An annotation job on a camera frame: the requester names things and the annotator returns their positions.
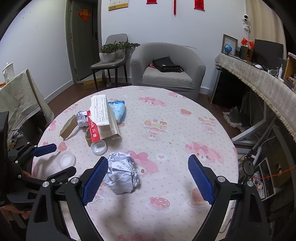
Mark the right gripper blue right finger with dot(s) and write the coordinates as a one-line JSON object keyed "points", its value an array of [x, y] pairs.
{"points": [[202, 181]]}

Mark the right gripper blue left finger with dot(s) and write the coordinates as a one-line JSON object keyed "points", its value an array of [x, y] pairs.
{"points": [[92, 179]]}

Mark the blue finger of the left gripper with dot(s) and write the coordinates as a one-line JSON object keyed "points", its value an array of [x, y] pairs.
{"points": [[62, 176], [44, 150]]}

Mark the clear plastic round lid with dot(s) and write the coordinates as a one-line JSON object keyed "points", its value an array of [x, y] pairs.
{"points": [[66, 159]]}

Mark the large paper ball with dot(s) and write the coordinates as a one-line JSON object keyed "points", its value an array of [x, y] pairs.
{"points": [[121, 176]]}

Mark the brown cardboard piece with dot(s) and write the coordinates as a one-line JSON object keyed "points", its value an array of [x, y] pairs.
{"points": [[68, 128]]}

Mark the small paper ball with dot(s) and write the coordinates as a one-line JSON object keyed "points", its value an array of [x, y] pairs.
{"points": [[82, 119]]}

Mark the red sandisk package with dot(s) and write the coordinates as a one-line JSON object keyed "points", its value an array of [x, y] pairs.
{"points": [[93, 129]]}

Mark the white printed cardboard box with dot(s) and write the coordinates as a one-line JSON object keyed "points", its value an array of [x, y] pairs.
{"points": [[103, 116]]}

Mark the blue tissue pack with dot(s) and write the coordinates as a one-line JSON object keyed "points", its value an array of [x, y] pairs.
{"points": [[118, 108]]}

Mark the white plastic round cap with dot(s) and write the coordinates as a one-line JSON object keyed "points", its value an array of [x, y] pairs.
{"points": [[99, 147]]}

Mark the person's left hand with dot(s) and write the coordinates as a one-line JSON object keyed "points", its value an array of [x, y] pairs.
{"points": [[8, 210]]}

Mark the beige patterned tablecloth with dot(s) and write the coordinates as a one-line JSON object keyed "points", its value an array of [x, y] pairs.
{"points": [[22, 99]]}

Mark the pink cartoon round tablecloth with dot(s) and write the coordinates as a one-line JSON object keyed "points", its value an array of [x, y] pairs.
{"points": [[161, 130]]}

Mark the grey cat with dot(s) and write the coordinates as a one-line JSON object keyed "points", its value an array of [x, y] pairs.
{"points": [[236, 117]]}

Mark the white electric kettle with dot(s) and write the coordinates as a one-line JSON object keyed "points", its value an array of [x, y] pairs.
{"points": [[8, 72]]}

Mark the beige fringed desk cloth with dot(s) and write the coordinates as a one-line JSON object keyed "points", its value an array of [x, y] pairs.
{"points": [[280, 99]]}

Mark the potted green plant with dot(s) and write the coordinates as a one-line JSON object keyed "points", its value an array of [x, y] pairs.
{"points": [[113, 51]]}

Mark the grey armchair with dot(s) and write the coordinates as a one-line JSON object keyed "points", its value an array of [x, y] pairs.
{"points": [[186, 83]]}

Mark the black handbag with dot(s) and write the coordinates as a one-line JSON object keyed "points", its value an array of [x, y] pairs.
{"points": [[165, 65]]}

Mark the grey dining chair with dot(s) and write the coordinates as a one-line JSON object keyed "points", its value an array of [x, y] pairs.
{"points": [[113, 65]]}

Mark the dark green door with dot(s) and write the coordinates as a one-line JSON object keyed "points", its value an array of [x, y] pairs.
{"points": [[82, 38]]}

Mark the small blue globe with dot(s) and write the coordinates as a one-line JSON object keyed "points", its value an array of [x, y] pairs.
{"points": [[227, 49]]}

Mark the red fu door sticker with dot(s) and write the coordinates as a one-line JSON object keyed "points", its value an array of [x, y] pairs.
{"points": [[85, 14]]}

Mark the framed picture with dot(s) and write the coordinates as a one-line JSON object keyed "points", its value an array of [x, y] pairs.
{"points": [[232, 42]]}

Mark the black computer monitor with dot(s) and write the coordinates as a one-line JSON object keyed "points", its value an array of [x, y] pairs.
{"points": [[267, 53]]}

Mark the right red hanging scroll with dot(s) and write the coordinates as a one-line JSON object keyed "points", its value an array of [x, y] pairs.
{"points": [[199, 5]]}

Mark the red hanging scroll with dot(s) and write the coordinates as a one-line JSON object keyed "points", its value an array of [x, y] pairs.
{"points": [[151, 2], [199, 5]]}

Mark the left red hanging scroll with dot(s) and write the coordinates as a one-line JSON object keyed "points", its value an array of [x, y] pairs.
{"points": [[151, 2]]}

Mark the wall calendar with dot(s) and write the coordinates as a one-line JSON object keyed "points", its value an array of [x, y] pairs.
{"points": [[117, 4]]}

